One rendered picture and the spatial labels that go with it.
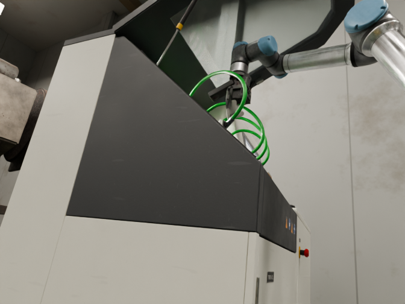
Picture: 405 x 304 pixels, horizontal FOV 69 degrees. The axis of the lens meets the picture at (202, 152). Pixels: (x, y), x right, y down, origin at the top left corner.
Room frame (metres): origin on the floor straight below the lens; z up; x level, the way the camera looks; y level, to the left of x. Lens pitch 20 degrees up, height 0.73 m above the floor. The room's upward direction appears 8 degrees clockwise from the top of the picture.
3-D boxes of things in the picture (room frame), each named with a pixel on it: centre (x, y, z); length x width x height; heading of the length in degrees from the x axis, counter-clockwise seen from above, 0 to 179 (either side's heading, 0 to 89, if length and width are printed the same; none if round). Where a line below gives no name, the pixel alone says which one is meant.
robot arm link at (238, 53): (1.03, -0.11, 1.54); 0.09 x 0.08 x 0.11; 46
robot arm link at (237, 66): (1.03, -0.11, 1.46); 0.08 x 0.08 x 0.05
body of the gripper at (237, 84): (1.03, -0.11, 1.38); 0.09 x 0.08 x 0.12; 64
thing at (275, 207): (0.98, -0.27, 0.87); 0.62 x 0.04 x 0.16; 154
